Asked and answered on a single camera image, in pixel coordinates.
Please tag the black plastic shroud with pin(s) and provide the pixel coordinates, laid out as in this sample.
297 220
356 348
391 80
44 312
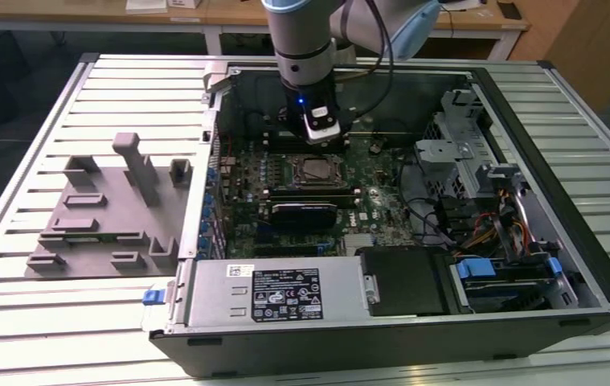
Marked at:
405 281

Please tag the grey power supply unit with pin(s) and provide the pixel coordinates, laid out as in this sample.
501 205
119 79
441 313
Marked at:
216 293

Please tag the black open PC case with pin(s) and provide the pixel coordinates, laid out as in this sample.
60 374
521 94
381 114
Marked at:
391 350

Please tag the wooden cabinet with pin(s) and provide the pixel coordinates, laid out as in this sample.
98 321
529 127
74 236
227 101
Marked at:
595 40

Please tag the blue case latch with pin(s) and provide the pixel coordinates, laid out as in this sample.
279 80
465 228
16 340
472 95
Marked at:
152 297

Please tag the RAM slot white clips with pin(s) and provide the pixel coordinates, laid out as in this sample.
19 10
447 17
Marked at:
288 147
309 193

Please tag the green motherboard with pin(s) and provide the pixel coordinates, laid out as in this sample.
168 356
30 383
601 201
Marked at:
385 201

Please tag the green RAM stick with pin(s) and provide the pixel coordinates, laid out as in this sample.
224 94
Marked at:
309 201

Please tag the long black expansion slot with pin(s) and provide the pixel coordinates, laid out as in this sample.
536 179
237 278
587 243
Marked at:
287 251

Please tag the grey plastic parts rack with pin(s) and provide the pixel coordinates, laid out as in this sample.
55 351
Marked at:
116 209

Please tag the black phone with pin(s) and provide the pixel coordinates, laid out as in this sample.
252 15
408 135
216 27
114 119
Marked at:
509 10

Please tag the silver metal latch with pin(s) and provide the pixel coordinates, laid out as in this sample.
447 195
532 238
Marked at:
372 289

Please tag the metal drive cage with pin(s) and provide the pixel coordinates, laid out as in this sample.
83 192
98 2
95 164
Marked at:
444 153

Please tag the small white box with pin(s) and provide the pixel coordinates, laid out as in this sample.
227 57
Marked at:
184 3

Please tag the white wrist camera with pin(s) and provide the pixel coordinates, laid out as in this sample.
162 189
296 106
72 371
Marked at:
323 134

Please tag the black graphics card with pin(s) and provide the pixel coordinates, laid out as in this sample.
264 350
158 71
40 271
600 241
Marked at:
304 217

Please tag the silver finned heat sink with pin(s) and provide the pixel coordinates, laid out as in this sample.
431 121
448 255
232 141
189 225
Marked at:
361 243

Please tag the grey plastic drive latch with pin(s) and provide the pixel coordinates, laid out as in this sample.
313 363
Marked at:
500 173

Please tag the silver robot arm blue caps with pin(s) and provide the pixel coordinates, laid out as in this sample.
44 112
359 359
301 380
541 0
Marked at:
304 40

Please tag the silver square CPU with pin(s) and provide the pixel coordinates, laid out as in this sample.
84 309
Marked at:
319 169

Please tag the CPU socket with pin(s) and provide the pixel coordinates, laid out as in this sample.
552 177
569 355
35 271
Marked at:
336 182

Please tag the wooden desk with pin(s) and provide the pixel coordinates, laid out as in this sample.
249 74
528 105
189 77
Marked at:
95 16

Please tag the blue disk carrier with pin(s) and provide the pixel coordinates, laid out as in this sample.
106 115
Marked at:
475 268

